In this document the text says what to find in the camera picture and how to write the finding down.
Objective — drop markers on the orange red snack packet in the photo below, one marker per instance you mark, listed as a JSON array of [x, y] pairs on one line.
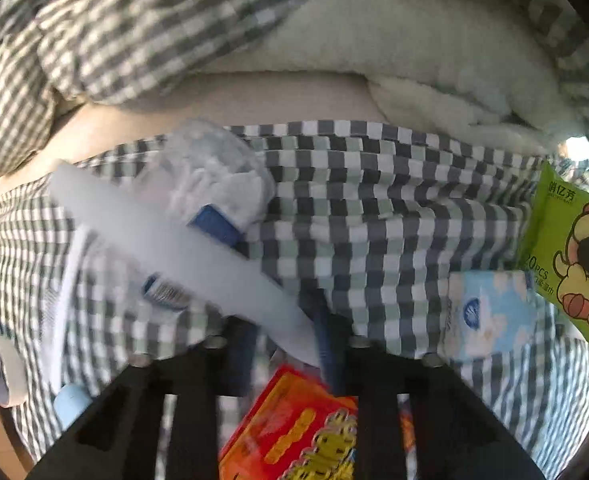
[[295, 429]]

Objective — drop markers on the green wet wipes pack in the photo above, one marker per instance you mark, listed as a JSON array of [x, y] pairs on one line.
[[555, 246]]

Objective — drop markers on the gingham duvet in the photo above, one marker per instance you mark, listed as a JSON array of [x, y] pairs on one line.
[[79, 76]]

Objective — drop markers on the blue pocket tissue pack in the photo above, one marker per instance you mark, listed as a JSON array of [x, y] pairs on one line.
[[488, 312]]

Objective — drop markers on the light blue earbuds case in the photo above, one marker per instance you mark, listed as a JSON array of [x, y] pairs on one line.
[[70, 402]]

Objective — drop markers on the gingham bed sheet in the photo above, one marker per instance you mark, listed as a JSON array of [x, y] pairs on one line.
[[375, 216]]

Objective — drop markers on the white tape roll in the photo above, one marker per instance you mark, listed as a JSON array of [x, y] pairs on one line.
[[13, 384]]

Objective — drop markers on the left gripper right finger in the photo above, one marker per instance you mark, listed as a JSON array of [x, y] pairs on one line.
[[333, 333]]

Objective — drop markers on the white curved tube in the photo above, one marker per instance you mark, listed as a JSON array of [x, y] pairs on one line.
[[186, 256]]

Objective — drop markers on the grey green pillow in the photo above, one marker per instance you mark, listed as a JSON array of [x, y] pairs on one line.
[[475, 48]]

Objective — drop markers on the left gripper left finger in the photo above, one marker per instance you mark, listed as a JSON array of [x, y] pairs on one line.
[[241, 337]]

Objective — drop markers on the clear plastic bottle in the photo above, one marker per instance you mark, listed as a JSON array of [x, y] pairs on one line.
[[207, 178]]

